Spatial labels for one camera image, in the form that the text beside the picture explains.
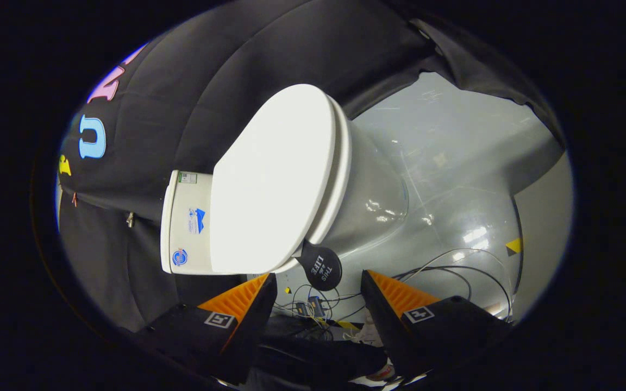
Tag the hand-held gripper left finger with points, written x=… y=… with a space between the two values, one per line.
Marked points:
x=256 y=326

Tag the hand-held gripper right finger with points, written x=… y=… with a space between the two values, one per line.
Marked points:
x=386 y=326

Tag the white toilet seat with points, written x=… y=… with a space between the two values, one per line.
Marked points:
x=343 y=163

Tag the small silver clip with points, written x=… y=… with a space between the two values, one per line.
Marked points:
x=129 y=219

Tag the dark cloth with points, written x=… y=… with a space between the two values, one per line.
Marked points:
x=318 y=347

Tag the white ceramic toilet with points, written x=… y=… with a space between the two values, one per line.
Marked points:
x=378 y=184

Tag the small red clip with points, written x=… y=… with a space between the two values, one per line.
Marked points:
x=74 y=199

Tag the black backdrop cloth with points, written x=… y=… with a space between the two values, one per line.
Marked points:
x=193 y=98

